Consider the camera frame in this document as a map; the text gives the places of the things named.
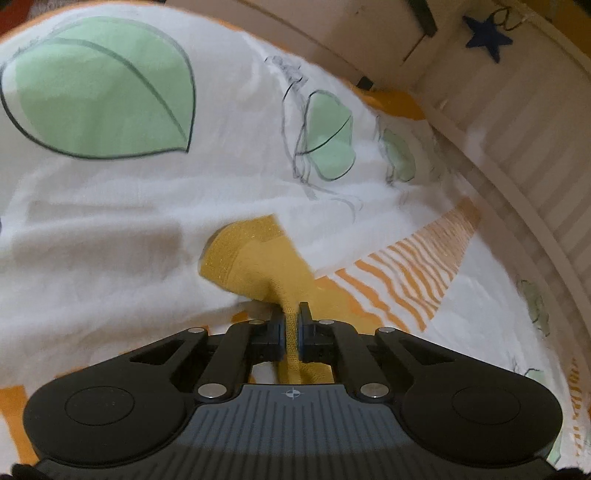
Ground dark blue star decoration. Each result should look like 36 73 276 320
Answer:
463 15 513 64

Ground white leaf print bedsheet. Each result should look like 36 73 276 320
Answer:
0 4 588 468

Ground mustard yellow knit garment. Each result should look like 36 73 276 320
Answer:
198 215 336 387

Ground orange pillow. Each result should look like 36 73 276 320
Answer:
365 88 428 121

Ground white striped headboard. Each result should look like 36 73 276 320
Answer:
406 9 591 370

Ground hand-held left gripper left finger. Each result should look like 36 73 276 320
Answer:
130 306 286 400

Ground beige wardrobe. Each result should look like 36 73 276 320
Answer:
166 0 444 86

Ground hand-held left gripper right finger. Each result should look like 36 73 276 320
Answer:
298 302 456 402

